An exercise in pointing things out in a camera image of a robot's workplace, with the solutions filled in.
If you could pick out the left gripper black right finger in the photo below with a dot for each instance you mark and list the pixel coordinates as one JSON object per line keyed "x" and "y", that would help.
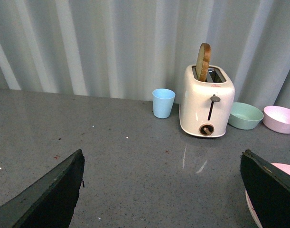
{"x": 268, "y": 188}

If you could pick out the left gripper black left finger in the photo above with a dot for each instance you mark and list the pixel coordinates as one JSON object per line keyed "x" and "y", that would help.
{"x": 50, "y": 201}

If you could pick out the pink plate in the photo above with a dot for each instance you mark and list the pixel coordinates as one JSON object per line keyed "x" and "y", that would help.
{"x": 285, "y": 168}

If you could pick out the pink bowl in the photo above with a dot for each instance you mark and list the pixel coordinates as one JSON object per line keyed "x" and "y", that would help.
{"x": 277, "y": 118}

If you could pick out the green bowl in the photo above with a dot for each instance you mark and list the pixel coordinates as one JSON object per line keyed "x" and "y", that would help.
{"x": 244, "y": 116}

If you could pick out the cream toaster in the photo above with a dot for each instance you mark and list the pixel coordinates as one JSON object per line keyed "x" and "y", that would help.
{"x": 205, "y": 107}

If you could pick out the light blue cup by toaster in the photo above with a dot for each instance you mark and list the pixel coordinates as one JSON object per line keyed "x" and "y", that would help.
{"x": 163, "y": 100}

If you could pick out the bread slice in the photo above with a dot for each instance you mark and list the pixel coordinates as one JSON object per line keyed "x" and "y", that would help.
{"x": 203, "y": 60}

